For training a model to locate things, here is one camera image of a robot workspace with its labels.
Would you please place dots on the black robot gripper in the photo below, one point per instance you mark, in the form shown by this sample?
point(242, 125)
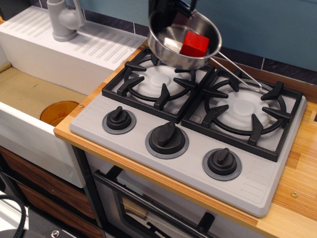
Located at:
point(162, 13)

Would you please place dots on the small stainless steel pan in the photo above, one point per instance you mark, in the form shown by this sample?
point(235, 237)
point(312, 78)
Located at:
point(166, 44)

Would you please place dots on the red wooden cube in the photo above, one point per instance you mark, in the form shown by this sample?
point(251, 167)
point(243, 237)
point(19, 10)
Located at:
point(194, 45)

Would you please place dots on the black left stove knob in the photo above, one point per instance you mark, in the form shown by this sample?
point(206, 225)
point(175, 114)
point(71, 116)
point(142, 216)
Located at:
point(119, 121)

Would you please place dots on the black stove knob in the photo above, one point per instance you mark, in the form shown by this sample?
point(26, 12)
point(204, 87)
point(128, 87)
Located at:
point(167, 141)
point(222, 164)
point(119, 121)

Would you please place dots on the black middle stove knob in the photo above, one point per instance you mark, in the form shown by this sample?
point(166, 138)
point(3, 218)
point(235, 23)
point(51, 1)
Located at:
point(167, 141)

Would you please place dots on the grey toy stove top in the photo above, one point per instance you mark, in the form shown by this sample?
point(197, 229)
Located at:
point(252, 191)

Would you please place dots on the black right stove knob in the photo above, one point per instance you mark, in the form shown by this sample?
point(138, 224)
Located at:
point(222, 164)

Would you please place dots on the black left burner grate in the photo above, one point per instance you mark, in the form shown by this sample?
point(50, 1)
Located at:
point(147, 84)

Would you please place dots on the black burner grate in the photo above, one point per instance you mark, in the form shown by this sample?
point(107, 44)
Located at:
point(262, 123)
point(147, 84)

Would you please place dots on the grey toy faucet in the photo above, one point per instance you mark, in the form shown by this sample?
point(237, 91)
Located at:
point(65, 22)

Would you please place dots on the white toy sink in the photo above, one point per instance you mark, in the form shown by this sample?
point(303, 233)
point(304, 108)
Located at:
point(37, 71)

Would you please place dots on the black right burner grate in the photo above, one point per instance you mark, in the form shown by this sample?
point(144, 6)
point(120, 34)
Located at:
point(262, 123)

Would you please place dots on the orange plastic sink drain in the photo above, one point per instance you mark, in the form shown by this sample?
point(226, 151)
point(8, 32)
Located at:
point(55, 113)

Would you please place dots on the toy oven door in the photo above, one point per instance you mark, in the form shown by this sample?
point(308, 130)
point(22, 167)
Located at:
point(144, 210)

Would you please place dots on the wooden drawer front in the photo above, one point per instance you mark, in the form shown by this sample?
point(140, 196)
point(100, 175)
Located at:
point(61, 201)

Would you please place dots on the black oven door handle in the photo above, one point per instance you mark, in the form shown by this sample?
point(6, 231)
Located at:
point(109, 180)

